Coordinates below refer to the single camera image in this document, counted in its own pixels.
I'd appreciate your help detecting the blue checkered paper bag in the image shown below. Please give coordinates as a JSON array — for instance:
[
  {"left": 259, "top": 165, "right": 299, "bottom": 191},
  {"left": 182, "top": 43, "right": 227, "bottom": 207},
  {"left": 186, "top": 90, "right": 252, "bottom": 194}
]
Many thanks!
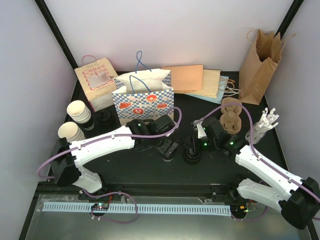
[{"left": 111, "top": 50, "right": 174, "bottom": 126}]

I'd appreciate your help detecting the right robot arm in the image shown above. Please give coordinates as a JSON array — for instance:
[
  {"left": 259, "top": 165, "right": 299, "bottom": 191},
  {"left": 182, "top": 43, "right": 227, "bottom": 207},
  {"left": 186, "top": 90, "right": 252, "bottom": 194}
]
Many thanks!
[{"left": 184, "top": 117, "right": 320, "bottom": 230}]

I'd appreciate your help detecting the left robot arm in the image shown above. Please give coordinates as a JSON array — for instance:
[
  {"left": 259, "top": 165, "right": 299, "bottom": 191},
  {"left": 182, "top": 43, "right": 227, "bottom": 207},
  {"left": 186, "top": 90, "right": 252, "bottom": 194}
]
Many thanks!
[{"left": 50, "top": 114, "right": 178, "bottom": 200}]

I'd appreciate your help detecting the black coffee cup lids stack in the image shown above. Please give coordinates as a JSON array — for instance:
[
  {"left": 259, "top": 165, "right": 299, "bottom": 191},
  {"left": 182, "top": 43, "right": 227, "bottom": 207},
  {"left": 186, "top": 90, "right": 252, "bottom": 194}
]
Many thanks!
[{"left": 96, "top": 109, "right": 115, "bottom": 128}]

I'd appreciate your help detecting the light blue flat paper bag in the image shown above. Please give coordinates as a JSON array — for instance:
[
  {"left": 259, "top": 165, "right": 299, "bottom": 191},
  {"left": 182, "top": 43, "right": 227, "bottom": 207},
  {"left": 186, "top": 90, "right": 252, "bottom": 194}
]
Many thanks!
[{"left": 186, "top": 76, "right": 241, "bottom": 104}]

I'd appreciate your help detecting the orange flat paper bag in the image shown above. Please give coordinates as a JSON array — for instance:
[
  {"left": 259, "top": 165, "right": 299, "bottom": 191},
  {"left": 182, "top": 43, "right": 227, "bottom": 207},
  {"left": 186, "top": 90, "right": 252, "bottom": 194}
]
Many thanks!
[{"left": 162, "top": 64, "right": 203, "bottom": 93}]

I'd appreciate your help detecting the tan flat paper bag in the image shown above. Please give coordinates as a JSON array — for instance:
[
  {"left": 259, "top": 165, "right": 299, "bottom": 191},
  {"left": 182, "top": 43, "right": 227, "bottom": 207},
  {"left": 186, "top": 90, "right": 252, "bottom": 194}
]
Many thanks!
[{"left": 186, "top": 69, "right": 221, "bottom": 98}]

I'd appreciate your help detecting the far paper cup stack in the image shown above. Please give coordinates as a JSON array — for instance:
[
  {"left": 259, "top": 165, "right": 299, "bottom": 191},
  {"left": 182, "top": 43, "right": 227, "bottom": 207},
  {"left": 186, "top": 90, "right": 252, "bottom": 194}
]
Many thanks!
[{"left": 66, "top": 100, "right": 95, "bottom": 131}]

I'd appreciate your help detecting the paper cup stack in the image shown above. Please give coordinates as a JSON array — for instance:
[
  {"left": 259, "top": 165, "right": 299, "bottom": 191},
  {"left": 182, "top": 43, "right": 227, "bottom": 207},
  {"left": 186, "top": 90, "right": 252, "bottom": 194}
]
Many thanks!
[
  {"left": 66, "top": 100, "right": 95, "bottom": 131},
  {"left": 57, "top": 121, "right": 86, "bottom": 142}
]

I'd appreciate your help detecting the standing brown paper bag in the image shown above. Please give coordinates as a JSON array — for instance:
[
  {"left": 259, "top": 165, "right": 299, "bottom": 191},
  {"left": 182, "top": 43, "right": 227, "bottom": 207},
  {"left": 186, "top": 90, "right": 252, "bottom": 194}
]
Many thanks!
[{"left": 239, "top": 29, "right": 289, "bottom": 105}]

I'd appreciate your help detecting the Cakes printed paper bag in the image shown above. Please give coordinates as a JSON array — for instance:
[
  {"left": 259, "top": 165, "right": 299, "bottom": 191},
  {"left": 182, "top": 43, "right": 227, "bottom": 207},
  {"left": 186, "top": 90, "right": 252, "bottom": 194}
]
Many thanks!
[{"left": 74, "top": 55, "right": 118, "bottom": 112}]

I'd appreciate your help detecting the near paper cup stack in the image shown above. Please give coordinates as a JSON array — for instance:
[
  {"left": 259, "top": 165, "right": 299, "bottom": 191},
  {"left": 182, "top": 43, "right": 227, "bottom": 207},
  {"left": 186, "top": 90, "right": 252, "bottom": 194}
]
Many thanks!
[{"left": 57, "top": 121, "right": 86, "bottom": 142}]

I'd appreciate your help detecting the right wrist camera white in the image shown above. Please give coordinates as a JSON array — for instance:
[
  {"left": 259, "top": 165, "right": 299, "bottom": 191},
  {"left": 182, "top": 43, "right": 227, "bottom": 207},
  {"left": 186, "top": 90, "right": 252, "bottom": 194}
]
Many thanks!
[{"left": 192, "top": 120, "right": 207, "bottom": 139}]

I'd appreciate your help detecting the light blue cable duct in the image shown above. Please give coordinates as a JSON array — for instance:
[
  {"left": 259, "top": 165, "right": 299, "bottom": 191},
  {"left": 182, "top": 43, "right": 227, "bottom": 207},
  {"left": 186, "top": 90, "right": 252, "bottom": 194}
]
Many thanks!
[{"left": 42, "top": 202, "right": 231, "bottom": 217}]

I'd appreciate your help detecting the right black frame post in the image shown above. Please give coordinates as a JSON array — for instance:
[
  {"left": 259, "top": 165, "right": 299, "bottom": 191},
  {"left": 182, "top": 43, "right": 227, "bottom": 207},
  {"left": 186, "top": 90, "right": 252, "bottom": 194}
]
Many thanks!
[{"left": 275, "top": 0, "right": 304, "bottom": 39}]

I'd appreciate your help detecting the black frame post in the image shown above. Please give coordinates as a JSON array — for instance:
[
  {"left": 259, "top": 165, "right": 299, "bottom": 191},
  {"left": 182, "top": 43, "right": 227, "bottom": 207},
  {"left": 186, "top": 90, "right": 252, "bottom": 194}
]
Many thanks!
[
  {"left": 34, "top": 0, "right": 78, "bottom": 69},
  {"left": 275, "top": 0, "right": 304, "bottom": 39}
]

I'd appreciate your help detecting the left black frame post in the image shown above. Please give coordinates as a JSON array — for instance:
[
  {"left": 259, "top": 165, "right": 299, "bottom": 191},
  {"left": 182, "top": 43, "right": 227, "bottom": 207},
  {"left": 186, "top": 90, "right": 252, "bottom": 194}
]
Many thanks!
[{"left": 34, "top": 0, "right": 78, "bottom": 69}]

